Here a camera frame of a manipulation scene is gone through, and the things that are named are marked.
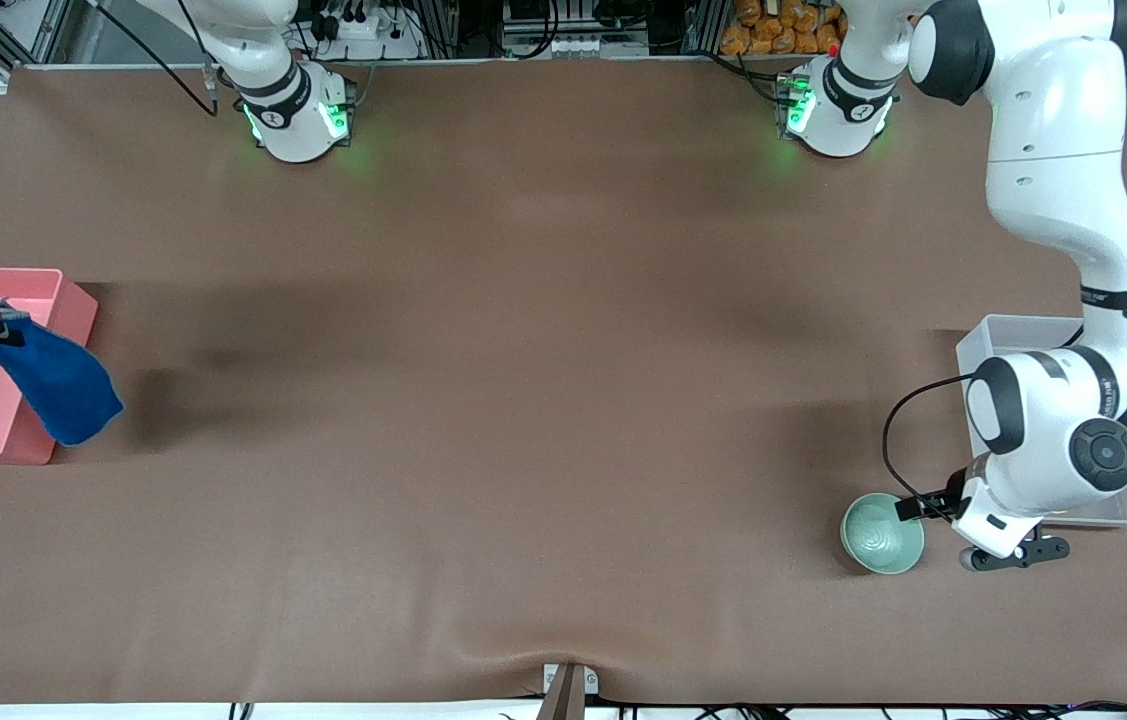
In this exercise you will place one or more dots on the white power strip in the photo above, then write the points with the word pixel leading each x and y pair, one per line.
pixel 368 35

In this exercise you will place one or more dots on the brown post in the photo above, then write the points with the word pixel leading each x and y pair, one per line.
pixel 563 700

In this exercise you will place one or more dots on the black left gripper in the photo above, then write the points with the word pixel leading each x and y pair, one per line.
pixel 935 503

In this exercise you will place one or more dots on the metal bracket with screws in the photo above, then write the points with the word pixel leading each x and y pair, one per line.
pixel 591 682

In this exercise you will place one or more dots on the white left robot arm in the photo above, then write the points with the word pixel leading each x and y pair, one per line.
pixel 1053 150

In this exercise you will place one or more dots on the pale green ceramic bowl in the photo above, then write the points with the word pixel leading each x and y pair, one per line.
pixel 878 540

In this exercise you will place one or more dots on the blue microfibre cloth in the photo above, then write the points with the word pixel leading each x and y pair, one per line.
pixel 58 385

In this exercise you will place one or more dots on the orange packaged items pile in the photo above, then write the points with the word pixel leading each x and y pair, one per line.
pixel 783 30

